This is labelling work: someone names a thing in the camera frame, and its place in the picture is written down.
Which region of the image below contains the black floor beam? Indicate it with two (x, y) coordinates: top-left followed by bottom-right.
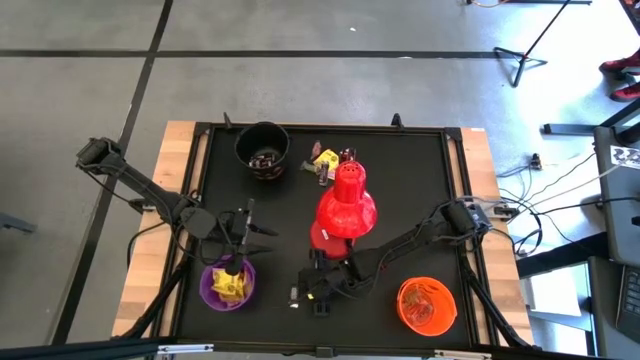
(517, 232), (609, 279)

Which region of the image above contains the grey desk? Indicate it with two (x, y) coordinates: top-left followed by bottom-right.
(592, 97), (640, 267)

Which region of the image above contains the purple plastic bucket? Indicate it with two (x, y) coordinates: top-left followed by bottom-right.
(198, 254), (258, 313)

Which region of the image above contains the black desk foot bar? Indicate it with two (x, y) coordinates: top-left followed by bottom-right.
(541, 122), (604, 137)

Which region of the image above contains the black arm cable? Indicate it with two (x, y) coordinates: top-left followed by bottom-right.
(125, 219), (174, 274)
(509, 219), (545, 260)

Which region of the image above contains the person's red shoe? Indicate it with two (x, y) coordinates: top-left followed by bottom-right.
(598, 48), (640, 76)
(608, 81), (640, 104)

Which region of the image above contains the orange candy packet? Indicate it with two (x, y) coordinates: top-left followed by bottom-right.
(403, 297), (434, 324)

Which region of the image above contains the black tripod stand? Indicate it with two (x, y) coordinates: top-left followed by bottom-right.
(492, 0), (571, 89)

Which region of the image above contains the grey floor object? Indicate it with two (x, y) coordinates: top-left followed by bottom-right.
(0, 212), (39, 236)

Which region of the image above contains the grey side cabinet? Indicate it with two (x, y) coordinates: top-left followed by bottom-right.
(587, 257), (640, 360)

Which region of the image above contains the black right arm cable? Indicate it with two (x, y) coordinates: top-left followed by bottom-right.
(509, 219), (545, 260)

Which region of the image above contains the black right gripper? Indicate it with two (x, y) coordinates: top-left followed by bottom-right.
(298, 247), (354, 319)

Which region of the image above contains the white floor cable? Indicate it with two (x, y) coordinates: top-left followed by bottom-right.
(542, 162), (626, 202)

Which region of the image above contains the black floor cable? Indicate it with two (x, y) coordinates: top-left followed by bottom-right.
(547, 195), (640, 211)

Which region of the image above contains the black keyboard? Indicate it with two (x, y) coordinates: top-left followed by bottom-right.
(614, 264), (640, 346)

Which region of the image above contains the black table mat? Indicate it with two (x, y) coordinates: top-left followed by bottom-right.
(198, 128), (457, 347)

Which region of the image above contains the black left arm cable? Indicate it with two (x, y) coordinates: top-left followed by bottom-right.
(125, 219), (174, 274)

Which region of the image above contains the white printed label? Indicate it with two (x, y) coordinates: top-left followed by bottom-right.
(608, 144), (640, 171)

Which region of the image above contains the red desk lamp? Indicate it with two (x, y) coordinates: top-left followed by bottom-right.
(309, 159), (380, 261)

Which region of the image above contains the orange plastic bucket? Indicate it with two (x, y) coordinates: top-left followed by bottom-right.
(396, 276), (459, 338)

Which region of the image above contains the black aluminium table frame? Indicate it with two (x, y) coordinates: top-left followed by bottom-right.
(0, 112), (640, 360)

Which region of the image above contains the orange clear-wrapped candy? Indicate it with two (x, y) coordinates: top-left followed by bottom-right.
(412, 284), (441, 300)

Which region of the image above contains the black plastic bucket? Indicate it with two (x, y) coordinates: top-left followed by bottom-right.
(234, 121), (293, 182)

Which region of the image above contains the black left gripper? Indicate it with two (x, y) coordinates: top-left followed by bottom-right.
(214, 197), (280, 277)

